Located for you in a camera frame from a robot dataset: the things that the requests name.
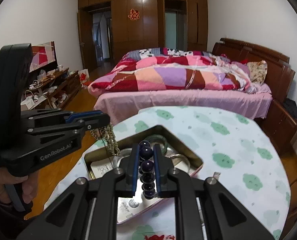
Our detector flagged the silver metal wristwatch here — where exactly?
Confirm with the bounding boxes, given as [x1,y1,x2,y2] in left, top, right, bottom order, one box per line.
[199,172,222,239]

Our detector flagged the silver bangle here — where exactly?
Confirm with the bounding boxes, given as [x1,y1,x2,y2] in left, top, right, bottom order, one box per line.
[168,154,191,173]

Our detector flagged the gold bead necklace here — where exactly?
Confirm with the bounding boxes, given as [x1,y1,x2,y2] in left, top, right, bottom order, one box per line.
[90,123,121,157]

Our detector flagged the dark purple bead bracelet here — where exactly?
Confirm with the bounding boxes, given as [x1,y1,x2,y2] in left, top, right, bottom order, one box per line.
[138,140,156,201]

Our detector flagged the green jade segment bracelet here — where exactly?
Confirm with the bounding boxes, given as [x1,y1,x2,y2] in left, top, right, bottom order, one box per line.
[144,134,170,156]

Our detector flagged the pale jade bangle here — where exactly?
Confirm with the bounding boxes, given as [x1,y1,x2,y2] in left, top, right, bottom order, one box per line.
[112,148,132,168]

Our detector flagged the person's left hand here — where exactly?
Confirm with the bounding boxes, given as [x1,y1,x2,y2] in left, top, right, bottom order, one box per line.
[0,168,39,204]

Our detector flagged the cluttered low wooden cabinet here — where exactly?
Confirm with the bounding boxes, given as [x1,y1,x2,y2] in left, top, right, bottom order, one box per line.
[21,68,81,111]

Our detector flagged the pink metal tin box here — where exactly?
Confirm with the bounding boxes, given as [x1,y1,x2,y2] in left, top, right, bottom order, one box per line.
[84,125,203,211]

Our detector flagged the bed with pink sheet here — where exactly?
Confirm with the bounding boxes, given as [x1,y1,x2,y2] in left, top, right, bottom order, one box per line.
[87,48,274,126]

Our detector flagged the wooden nightstand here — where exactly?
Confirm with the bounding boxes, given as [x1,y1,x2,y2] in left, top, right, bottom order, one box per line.
[254,99,297,154]

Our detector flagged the patchwork quilt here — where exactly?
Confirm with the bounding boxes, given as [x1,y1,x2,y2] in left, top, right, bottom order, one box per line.
[88,48,259,96]

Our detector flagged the dark clothes on nightstand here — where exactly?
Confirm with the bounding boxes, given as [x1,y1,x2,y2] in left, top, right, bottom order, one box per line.
[283,98,297,120]

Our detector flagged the red double happiness decoration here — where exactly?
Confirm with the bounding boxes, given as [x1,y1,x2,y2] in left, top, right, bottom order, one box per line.
[127,8,140,21]

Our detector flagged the floral pillow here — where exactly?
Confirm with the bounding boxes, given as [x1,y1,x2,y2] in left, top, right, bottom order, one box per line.
[247,60,268,84]

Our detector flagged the wooden headboard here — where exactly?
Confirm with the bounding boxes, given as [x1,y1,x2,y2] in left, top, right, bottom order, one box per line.
[211,37,296,103]

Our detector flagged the wooden wardrobe wall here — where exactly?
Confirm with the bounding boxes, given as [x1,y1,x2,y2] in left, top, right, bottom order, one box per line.
[78,0,208,70]

